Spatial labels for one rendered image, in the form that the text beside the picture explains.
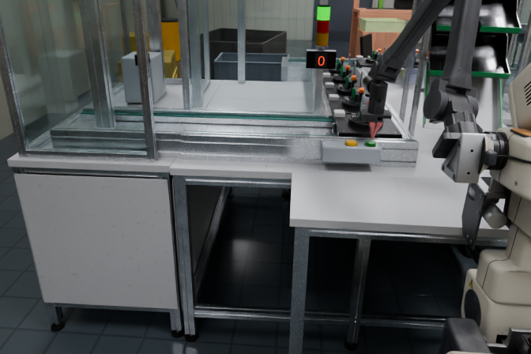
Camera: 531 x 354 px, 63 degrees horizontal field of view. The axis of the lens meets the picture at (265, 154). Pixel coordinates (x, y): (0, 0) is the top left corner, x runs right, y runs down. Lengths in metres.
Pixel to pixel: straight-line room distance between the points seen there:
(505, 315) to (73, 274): 1.62
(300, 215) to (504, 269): 0.55
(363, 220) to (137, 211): 0.90
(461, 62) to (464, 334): 0.65
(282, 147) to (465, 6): 0.80
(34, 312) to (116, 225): 0.79
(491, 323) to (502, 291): 0.09
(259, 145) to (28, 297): 1.50
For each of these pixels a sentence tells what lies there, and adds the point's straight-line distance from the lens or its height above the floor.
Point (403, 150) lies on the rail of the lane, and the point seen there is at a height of 0.93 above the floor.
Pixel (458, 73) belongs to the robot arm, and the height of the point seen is 1.32.
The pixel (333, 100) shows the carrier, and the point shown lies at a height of 0.97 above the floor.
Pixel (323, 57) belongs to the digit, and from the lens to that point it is 1.83.
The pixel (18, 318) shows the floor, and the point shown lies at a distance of 2.50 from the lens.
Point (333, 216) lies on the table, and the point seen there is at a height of 0.86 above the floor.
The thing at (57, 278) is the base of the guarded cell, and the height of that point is 0.31.
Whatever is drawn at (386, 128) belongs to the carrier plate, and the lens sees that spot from 1.79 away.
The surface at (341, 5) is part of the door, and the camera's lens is 10.85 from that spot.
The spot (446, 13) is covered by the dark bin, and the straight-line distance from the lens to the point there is 1.84.
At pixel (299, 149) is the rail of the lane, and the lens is 1.64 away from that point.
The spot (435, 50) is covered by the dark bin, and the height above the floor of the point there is 1.26.
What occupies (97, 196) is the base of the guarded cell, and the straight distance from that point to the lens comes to 1.83.
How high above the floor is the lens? 1.54
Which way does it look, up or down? 23 degrees down
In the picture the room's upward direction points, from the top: 1 degrees clockwise
